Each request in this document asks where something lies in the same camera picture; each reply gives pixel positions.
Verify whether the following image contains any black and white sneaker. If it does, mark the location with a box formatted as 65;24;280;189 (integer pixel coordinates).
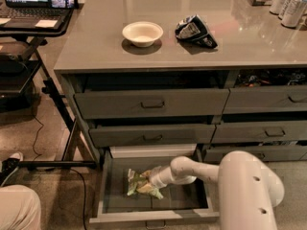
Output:
0;151;23;187

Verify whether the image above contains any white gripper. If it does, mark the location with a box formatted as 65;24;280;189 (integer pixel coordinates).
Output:
136;166;166;195

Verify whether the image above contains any grey cabinet with counter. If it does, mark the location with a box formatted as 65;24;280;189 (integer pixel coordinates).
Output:
55;0;306;157

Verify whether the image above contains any person's khaki knee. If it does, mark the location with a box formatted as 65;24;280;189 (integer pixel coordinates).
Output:
0;185;41;230

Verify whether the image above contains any bottom right grey drawer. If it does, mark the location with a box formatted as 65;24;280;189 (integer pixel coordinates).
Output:
203;145;307;163

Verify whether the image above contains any grey drawer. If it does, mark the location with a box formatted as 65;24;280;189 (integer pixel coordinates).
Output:
212;121;307;144
224;85;307;114
74;89;229;119
203;145;307;163
89;124;215;148

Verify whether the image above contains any green jalapeno chip bag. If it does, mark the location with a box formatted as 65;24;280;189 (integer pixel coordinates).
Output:
127;169;163;199

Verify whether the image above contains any black floor cable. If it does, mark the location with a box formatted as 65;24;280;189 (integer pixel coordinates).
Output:
32;115;89;230

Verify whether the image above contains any middle right grey drawer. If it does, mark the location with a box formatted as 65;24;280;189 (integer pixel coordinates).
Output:
212;121;307;144

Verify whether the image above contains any black smartphone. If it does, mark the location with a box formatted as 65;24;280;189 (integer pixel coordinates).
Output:
48;0;79;9

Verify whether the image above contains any open bottom left drawer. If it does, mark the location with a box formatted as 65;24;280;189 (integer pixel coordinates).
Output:
89;152;219;230

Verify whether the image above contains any top left grey drawer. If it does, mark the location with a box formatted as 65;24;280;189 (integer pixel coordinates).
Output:
74;89;229;119

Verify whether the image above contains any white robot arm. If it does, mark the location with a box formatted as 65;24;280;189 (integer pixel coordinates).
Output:
136;150;285;230

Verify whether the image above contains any black laptop stand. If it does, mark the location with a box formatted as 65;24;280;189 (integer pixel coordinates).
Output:
0;11;97;170

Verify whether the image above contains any black laptop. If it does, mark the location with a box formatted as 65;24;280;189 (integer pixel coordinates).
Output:
0;0;72;32

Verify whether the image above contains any white paper bowl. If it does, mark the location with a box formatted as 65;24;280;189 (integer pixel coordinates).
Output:
122;21;163;47

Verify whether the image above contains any top right grey drawer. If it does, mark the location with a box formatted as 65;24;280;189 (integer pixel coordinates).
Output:
224;85;307;114

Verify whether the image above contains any black crumpled chip bag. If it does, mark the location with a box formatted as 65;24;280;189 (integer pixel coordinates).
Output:
175;14;218;49

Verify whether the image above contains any middle left grey drawer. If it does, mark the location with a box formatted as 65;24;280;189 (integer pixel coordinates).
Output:
89;124;215;148

